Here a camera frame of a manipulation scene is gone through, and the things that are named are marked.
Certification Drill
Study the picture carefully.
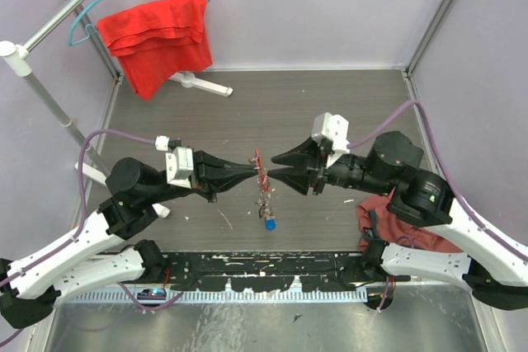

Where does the slotted cable duct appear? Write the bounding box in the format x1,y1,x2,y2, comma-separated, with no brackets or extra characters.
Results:
69,287,368,304

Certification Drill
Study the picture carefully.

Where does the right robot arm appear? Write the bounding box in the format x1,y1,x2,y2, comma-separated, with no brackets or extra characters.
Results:
269,131,527,311

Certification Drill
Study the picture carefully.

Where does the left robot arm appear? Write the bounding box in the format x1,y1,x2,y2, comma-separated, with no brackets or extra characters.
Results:
1,148,257,330

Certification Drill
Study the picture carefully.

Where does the crumpled maroon shirt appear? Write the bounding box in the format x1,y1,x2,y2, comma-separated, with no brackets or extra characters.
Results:
356,195,461,253

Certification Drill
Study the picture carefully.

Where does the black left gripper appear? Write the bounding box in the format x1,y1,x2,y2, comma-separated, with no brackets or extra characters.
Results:
146,144,260,205

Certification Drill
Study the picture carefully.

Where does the metal key organizer red handle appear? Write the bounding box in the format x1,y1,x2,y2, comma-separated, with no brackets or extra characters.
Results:
246,148,276,221

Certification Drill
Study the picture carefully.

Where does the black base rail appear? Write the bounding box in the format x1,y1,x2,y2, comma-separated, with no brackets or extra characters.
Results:
152,251,384,293

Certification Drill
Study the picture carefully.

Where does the red cloth on hanger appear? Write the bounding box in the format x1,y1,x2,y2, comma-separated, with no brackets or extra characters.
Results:
97,0,213,101

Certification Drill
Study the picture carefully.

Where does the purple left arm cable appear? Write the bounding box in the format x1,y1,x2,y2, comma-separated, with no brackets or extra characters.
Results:
0,129,160,345

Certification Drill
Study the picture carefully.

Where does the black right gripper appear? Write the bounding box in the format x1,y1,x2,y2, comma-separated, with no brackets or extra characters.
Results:
266,132,394,195

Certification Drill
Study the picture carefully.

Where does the white clothes rack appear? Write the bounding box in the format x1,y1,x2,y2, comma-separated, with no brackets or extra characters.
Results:
0,0,233,219

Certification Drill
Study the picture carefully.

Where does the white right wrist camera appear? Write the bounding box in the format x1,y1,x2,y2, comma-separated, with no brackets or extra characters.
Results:
310,112,351,169

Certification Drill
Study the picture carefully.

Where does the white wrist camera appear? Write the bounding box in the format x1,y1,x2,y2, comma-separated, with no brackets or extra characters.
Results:
154,135,195,189
310,112,351,169

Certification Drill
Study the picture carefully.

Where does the blue key tag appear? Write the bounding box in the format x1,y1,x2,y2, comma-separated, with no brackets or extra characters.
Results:
265,218,276,231

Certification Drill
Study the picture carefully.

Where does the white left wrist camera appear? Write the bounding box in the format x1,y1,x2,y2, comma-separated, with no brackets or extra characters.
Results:
154,135,195,189

